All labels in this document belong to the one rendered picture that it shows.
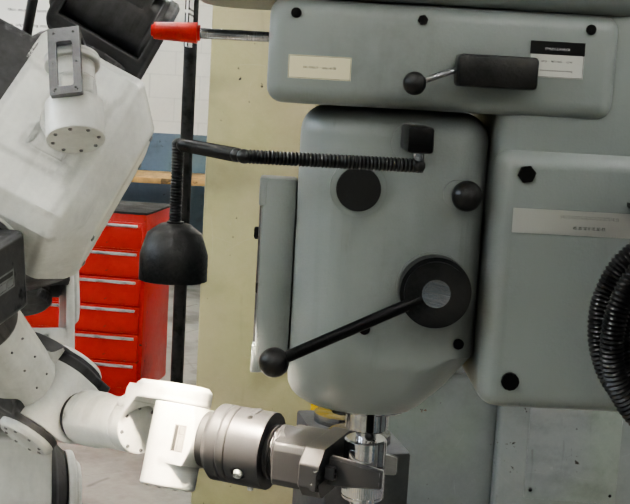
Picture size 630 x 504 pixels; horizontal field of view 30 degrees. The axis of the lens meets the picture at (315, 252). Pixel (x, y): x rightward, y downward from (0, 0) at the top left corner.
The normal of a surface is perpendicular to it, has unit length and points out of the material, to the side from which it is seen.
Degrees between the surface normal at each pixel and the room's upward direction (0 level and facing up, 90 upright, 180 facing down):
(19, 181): 58
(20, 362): 103
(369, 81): 90
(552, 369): 90
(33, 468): 81
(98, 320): 90
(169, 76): 90
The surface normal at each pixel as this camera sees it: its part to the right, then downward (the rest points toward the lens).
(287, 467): -0.36, 0.11
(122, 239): -0.13, 0.13
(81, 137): 0.12, 0.92
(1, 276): 0.97, 0.10
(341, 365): -0.11, 0.43
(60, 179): 0.31, -0.40
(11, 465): 0.33, 0.00
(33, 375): 0.87, 0.33
